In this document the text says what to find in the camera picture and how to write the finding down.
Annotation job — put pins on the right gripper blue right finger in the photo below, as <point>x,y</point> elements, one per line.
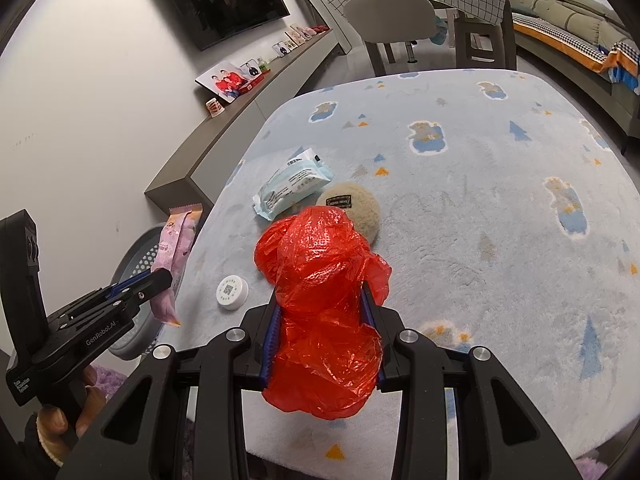
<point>500,432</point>

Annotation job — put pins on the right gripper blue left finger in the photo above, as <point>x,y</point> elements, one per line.
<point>140,432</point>

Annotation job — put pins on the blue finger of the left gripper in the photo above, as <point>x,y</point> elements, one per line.
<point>116,289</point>
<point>95,303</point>

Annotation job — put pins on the pink snack wrapper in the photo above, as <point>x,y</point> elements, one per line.
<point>173,250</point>

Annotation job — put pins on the red plastic bag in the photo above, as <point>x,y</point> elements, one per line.
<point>327,359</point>

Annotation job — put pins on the beige plush ball keychain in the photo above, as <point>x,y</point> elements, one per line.
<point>360,205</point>

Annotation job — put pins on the person's left hand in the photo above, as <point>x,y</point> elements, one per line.
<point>52,423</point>

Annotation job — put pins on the white round bottle cap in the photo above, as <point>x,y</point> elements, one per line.
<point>232,292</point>

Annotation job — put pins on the long floating tv cabinet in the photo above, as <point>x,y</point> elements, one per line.
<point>198,171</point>

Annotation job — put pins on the red striped paper cup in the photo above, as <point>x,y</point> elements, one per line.
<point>214,107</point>

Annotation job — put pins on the light blue wipes packet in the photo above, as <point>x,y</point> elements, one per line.
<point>302,175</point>

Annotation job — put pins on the red flat box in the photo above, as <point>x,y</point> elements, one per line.
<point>251,84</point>

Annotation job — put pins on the light blue patterned table cover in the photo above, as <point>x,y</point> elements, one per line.
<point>506,219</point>

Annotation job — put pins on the leaning tall mirror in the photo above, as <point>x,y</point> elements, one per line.
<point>321,9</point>

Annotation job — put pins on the grey round back chair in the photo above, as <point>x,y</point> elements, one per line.
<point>389,22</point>

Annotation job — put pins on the green quilted sofa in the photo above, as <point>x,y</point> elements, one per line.
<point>587,42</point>

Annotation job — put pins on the checkered cloth covered table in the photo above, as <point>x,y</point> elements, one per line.
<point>440,5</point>

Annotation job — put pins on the family photo frame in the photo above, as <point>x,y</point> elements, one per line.
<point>226,80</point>

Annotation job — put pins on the small photo frame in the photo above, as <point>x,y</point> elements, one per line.
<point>250,69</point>

